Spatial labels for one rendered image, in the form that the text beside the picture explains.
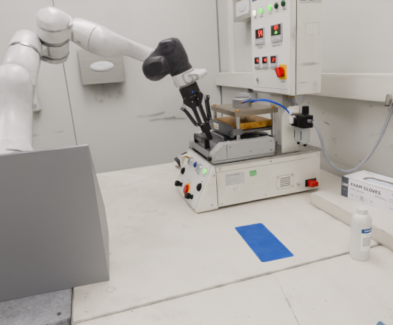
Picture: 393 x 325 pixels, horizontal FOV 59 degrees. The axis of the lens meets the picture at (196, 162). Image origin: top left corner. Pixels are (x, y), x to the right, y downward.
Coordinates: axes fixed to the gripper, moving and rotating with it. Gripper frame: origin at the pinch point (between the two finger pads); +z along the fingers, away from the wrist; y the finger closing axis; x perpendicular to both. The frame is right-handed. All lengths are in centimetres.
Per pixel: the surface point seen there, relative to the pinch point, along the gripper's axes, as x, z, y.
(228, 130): 9.6, 0.8, -5.7
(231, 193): 16.8, 21.5, 4.8
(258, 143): 16.0, 8.7, -12.7
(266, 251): 51, 26, 10
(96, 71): -131, -37, 26
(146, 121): -144, 13, 8
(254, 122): 9.9, 2.5, -16.6
